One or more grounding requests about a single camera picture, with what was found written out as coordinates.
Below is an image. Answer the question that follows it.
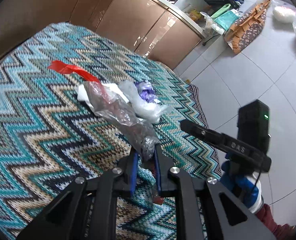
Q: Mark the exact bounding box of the dark red foil wrapper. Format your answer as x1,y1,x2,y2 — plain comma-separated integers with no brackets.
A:
152,163,164,205

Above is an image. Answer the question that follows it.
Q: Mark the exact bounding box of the brown kitchen cabinet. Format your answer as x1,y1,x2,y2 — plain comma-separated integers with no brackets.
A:
0,0,204,68

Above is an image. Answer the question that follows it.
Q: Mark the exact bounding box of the clear plastic bag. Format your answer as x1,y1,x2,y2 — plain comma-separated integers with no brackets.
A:
82,81,161,163

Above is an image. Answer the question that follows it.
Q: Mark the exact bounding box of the right hand blue white glove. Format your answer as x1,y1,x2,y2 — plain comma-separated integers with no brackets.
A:
220,153,264,214

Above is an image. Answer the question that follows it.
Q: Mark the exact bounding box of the orange patterned hanging cloth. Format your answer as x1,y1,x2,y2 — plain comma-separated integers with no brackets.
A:
224,0,271,55

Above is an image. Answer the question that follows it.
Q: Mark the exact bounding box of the zigzag patterned woven mat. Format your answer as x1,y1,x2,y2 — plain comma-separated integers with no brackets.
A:
0,22,221,239

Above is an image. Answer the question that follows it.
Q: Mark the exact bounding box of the white crumpled paper napkin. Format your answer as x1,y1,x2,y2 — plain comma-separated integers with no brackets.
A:
75,81,129,113

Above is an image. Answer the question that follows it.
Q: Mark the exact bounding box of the purple plastic bag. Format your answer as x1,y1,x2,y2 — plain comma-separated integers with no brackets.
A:
135,81,160,104

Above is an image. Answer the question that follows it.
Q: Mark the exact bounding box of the red plastic strip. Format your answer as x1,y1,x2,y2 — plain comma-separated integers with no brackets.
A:
48,60,101,83

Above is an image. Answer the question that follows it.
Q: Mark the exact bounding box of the black right gripper camera mount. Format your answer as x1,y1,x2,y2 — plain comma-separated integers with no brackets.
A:
237,99,270,154

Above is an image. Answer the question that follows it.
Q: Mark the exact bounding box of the dark red right sleeve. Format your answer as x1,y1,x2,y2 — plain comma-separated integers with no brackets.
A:
256,204,295,240

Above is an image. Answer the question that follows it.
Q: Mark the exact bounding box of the teal hanging bag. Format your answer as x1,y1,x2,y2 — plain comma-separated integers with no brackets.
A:
211,3,241,31

